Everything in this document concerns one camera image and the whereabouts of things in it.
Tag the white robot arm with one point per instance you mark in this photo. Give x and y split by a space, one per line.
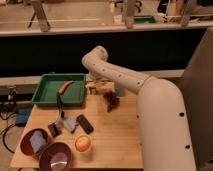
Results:
163 124

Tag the blue sponge in bowl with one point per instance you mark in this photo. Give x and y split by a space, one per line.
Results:
37 141

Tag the purple bowl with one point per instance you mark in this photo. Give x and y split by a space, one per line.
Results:
56 157

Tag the brown bowl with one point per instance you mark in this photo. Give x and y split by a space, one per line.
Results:
25 144

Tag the blue cup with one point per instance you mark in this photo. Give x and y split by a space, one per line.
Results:
119 90

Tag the dark grape bunch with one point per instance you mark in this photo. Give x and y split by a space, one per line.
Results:
112 100

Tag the orange carrot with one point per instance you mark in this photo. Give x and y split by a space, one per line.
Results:
65 86

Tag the black remote control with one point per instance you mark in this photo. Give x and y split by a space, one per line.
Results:
85 124

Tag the grey folded cloth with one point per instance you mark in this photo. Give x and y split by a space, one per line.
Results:
70 124

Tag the green plastic tray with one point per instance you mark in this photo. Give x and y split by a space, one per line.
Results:
70 87

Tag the orange fruit in cup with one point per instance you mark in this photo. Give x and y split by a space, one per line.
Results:
83 144

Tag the small black block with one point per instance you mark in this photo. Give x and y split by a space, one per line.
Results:
54 130

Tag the blue box beside table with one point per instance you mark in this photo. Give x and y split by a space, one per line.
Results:
21 116

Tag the black handled brush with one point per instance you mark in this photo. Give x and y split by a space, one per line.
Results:
60 106

